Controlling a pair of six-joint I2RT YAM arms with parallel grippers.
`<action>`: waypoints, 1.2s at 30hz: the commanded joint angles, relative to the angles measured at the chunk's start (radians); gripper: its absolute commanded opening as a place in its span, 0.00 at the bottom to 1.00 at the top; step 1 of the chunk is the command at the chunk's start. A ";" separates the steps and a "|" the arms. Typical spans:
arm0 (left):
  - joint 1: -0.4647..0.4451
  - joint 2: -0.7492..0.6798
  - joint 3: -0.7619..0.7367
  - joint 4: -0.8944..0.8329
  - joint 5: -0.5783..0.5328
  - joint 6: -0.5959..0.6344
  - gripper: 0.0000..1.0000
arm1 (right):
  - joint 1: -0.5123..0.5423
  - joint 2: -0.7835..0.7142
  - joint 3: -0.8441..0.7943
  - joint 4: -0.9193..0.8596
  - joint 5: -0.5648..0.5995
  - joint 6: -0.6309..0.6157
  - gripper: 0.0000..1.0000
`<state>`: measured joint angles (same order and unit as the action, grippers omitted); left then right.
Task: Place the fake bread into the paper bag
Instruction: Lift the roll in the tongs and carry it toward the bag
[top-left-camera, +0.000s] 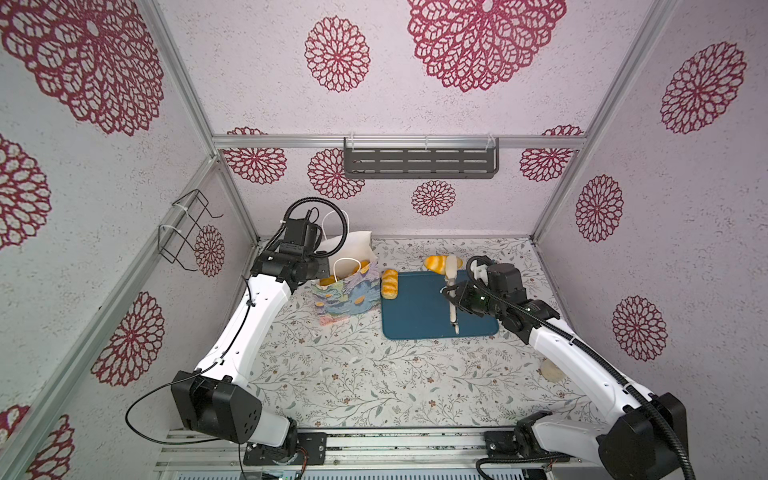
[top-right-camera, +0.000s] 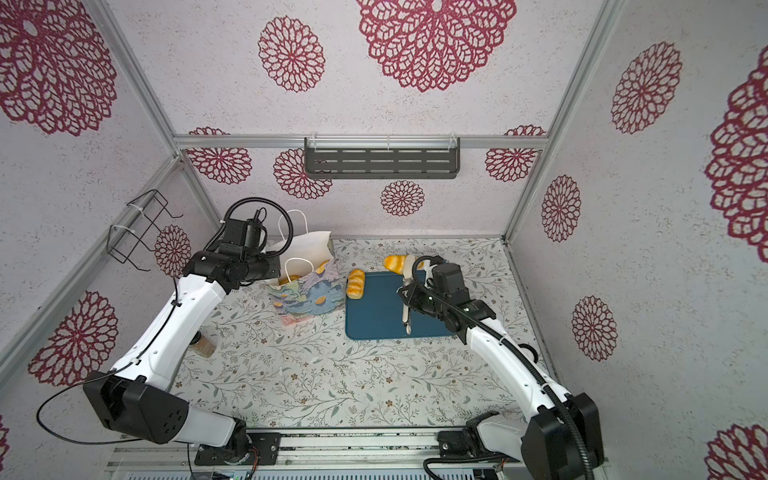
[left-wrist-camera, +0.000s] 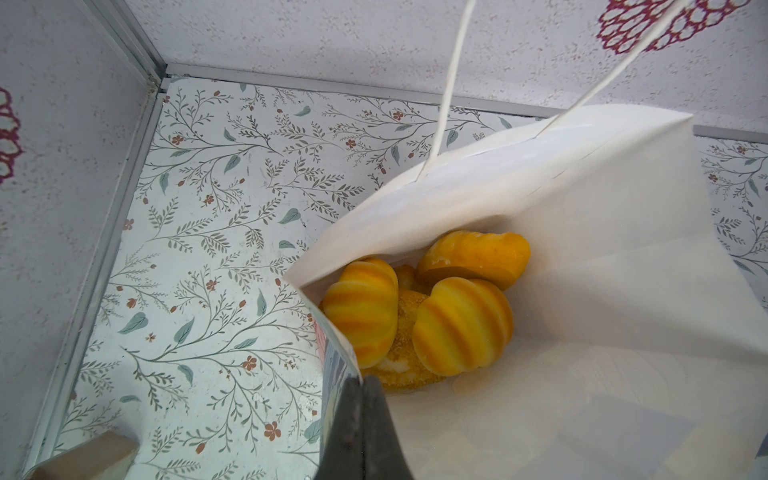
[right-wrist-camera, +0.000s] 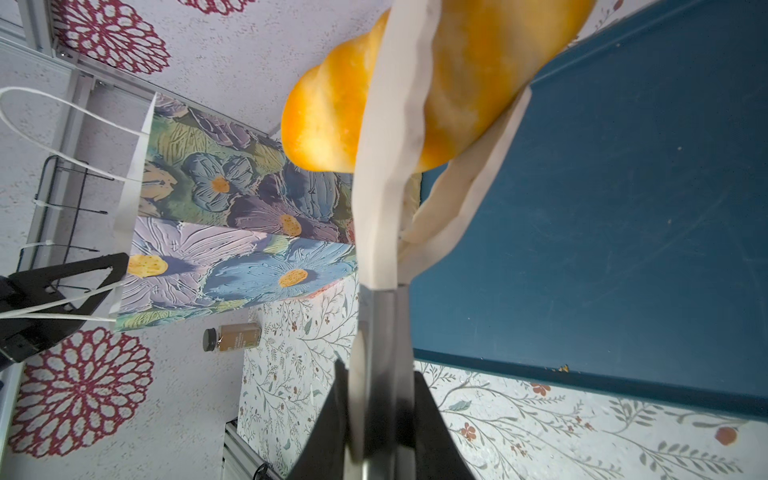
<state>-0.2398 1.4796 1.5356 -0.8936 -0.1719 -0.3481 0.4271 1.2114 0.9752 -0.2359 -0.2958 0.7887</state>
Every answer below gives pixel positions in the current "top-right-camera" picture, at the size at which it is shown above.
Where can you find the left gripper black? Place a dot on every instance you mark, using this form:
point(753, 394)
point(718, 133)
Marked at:
point(274, 269)

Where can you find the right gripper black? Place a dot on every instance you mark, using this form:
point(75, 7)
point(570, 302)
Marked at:
point(412, 299)

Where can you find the croissant bread top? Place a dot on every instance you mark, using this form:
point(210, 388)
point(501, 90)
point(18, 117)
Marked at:
point(394, 263)

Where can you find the striped bread roll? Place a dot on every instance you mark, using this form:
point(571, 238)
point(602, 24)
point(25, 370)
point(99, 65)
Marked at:
point(355, 284)

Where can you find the floral paper gift bag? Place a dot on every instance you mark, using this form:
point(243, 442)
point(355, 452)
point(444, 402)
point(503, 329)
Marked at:
point(309, 285)

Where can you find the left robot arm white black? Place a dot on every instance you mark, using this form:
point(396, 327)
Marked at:
point(134, 397)

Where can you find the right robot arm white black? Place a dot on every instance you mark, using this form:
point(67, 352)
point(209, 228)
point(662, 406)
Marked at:
point(559, 436)

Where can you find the teal serving tray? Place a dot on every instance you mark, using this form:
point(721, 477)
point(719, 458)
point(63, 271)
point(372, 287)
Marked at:
point(378, 314)

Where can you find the brown spice bottle black cap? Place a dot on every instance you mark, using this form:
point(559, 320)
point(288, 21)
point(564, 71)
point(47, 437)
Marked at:
point(202, 345)

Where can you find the tape roll on table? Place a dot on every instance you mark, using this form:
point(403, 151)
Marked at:
point(530, 352)

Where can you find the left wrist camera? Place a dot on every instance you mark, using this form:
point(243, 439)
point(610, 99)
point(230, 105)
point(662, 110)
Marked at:
point(248, 236)

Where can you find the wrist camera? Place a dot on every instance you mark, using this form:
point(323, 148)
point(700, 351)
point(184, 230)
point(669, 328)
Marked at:
point(446, 282)
point(248, 236)

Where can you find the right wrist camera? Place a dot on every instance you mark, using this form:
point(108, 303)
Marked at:
point(446, 282)

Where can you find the black wire wall rack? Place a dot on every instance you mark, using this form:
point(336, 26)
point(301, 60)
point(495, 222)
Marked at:
point(125, 237)

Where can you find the grey wall shelf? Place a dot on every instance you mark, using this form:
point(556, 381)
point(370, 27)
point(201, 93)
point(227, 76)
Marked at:
point(387, 159)

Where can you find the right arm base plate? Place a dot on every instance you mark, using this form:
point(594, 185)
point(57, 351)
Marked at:
point(466, 445)

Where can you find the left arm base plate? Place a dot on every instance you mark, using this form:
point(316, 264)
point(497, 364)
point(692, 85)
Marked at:
point(258, 449)

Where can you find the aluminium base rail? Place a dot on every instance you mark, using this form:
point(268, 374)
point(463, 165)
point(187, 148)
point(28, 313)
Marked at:
point(301, 449)

